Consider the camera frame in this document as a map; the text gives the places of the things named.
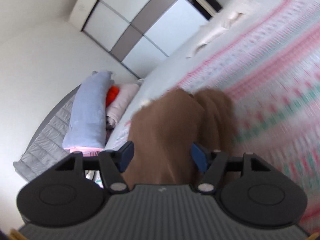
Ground brown coat with fur collar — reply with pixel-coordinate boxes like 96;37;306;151
122;89;236;189

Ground blue pink folded blanket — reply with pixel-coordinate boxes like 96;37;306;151
62;71;114;151

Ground orange plush item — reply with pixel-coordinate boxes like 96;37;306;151
105;86;120;108

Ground light pink folded bedding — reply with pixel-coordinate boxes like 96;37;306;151
106;83;140;129

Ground grey bed sheet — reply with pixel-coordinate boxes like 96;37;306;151
103;0;320;153

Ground pink teal patterned blanket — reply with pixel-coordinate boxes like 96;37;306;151
85;0;320;233

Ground white grey sliding wardrobe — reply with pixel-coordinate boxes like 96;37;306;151
69;0;221;78

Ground cream folded garment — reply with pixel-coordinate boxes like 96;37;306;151
186;0;259;58

